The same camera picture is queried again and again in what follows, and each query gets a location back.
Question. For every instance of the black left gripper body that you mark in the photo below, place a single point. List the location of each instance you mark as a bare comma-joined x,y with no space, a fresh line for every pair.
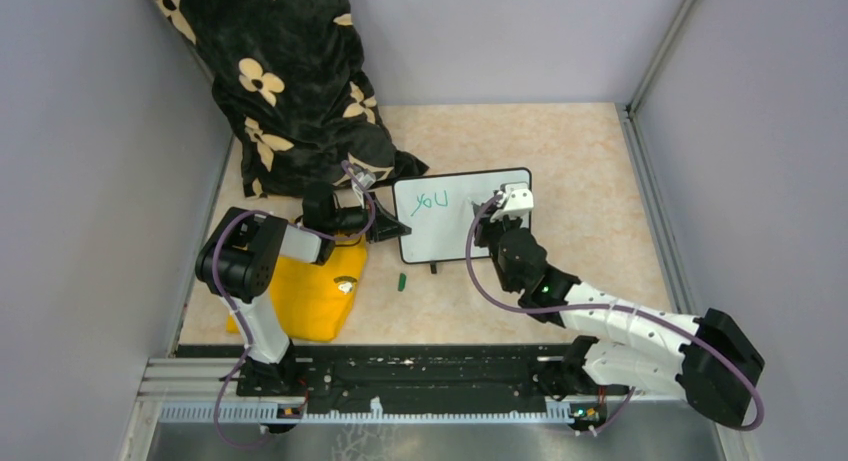
375,232

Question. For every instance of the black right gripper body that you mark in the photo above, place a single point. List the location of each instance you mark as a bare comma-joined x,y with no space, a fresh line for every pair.
489,232

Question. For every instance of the white whiteboard black frame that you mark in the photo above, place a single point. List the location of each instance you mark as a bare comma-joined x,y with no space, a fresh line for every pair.
440,209

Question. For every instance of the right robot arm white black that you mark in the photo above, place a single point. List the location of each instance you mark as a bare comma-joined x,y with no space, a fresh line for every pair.
706,360

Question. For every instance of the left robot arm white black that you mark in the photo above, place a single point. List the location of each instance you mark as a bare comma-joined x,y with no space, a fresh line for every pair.
238,261

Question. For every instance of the yellow folded cloth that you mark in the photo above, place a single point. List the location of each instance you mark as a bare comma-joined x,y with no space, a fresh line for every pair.
313,302

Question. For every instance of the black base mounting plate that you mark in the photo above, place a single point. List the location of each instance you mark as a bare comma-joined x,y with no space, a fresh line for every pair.
425,379

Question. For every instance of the black floral blanket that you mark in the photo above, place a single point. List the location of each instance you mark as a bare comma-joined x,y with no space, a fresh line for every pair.
289,77

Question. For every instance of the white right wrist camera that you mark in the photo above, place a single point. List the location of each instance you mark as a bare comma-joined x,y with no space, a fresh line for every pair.
516,200

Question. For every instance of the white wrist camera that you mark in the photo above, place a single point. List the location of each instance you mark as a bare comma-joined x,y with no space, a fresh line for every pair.
362,181
516,200

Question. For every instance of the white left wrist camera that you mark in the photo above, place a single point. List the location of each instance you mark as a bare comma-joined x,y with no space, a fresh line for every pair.
362,181

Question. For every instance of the aluminium frame rail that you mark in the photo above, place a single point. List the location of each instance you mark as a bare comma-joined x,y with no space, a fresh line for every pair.
689,119

